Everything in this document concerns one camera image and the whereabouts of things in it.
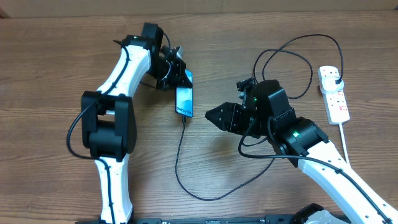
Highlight black Galaxy smartphone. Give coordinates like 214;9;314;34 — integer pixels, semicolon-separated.
175;87;193;118

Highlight black USB charger cable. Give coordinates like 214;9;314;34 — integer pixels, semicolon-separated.
174;34;345;202

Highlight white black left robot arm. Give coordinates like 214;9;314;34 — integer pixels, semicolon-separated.
77;22;193;223

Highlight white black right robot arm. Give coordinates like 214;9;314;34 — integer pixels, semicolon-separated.
205;78;397;223

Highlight white charger plug adapter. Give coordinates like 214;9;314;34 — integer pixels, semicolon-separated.
320;77;345;94

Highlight white power strip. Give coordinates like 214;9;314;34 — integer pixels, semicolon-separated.
318;65;350;124

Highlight white power strip cord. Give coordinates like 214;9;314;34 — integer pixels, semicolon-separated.
338;123;351;167

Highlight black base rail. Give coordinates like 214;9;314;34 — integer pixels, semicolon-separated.
76;213;352;224

